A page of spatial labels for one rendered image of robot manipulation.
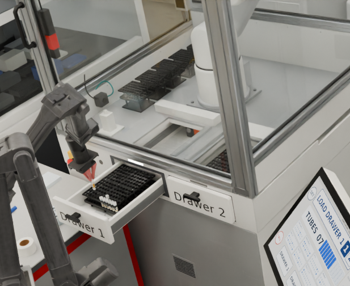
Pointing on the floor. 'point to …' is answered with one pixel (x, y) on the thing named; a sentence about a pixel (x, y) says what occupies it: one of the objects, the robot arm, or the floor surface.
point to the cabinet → (222, 235)
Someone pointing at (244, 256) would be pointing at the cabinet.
